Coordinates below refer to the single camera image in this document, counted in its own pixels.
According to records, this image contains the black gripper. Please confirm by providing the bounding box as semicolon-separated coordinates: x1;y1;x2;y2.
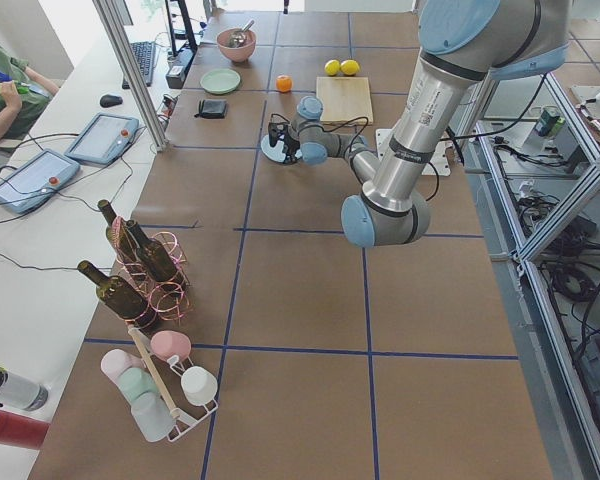
282;124;301;164

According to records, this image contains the light blue plate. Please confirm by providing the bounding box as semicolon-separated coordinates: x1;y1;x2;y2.
260;135;284;164

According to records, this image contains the orange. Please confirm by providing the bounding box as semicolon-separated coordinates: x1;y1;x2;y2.
275;75;293;93

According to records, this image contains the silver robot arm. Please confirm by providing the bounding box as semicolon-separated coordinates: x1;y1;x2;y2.
269;1;572;248

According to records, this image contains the green plate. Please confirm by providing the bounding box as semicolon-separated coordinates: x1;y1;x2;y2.
200;68;241;95

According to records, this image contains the wooden cutting board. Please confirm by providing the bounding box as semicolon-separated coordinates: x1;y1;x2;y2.
316;76;374;125

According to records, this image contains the yellow lemon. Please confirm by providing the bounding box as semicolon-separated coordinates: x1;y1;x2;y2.
324;59;341;77
340;59;360;76

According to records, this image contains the pink bowl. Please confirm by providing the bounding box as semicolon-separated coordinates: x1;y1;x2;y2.
216;28;256;63

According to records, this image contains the silver metal scoop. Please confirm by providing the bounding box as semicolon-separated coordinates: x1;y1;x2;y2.
227;19;255;48

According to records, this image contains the dark wine bottle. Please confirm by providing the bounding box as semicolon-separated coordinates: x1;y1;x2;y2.
125;220;184;285
97;199;136;264
77;260;161;333

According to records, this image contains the black keyboard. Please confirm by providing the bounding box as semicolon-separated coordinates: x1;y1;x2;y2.
130;41;157;87

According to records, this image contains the far teach pendant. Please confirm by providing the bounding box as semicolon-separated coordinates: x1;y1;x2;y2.
65;112;139;165

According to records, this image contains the teach pendant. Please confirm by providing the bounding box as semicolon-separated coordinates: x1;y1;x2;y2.
0;149;80;214
65;112;139;165

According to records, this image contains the black computer mouse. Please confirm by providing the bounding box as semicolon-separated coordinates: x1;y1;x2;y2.
99;94;123;108

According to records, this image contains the white plastic cup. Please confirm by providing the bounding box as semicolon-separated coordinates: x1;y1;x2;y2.
181;366;218;406

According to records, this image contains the near teach pendant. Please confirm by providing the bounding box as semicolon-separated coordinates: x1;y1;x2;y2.
0;149;80;214

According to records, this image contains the light pink plastic cup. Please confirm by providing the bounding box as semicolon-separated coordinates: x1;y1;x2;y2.
100;349;145;385

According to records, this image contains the mint green plastic cup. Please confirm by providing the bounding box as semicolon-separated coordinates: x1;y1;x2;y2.
115;367;159;404

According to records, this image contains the person in green shirt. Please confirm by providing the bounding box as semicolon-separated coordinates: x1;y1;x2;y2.
0;45;60;141

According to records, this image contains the grey plastic cup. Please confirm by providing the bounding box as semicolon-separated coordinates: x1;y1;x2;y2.
130;392;176;442

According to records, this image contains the grey water bottle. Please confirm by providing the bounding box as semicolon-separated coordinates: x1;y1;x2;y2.
0;367;48;411

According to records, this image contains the red water bottle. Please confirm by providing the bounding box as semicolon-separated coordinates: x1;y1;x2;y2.
0;410;50;450

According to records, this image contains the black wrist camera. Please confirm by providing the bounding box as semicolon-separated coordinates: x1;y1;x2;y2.
267;121;288;148

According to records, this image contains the black camera cable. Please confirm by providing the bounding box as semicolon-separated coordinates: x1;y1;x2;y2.
270;113;441;204

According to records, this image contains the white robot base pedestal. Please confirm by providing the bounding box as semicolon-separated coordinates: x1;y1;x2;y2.
374;127;454;177

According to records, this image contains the aluminium frame post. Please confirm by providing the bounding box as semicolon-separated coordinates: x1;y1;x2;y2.
92;0;168;152

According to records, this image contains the wooden rack handle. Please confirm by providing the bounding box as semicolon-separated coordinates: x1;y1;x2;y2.
128;327;179;419

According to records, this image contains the white wire cup rack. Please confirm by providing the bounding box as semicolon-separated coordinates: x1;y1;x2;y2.
128;327;218;443

